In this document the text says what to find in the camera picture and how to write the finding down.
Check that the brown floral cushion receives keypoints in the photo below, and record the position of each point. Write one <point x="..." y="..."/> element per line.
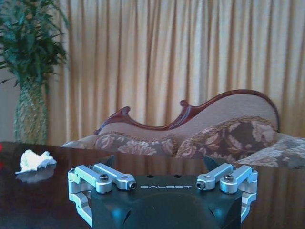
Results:
<point x="138" y="144"/>
<point x="228" y="138"/>

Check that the tall green potted plant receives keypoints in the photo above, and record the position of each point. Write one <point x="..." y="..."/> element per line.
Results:
<point x="28" y="66"/>

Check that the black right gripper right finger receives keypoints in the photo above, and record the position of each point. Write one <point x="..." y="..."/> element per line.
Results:
<point x="228" y="179"/>

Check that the grey floral cushion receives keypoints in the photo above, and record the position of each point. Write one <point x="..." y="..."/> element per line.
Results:
<point x="276" y="152"/>

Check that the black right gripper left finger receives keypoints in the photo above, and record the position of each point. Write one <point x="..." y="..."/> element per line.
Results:
<point x="104" y="177"/>

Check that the carved wooden upholstered sofa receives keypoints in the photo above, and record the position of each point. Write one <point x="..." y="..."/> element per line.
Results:
<point x="190" y="124"/>

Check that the beige pleated curtain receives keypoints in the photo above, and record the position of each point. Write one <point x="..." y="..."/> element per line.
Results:
<point x="166" y="59"/>

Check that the crumpled white tissue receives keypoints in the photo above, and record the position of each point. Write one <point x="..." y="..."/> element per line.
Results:
<point x="35" y="161"/>

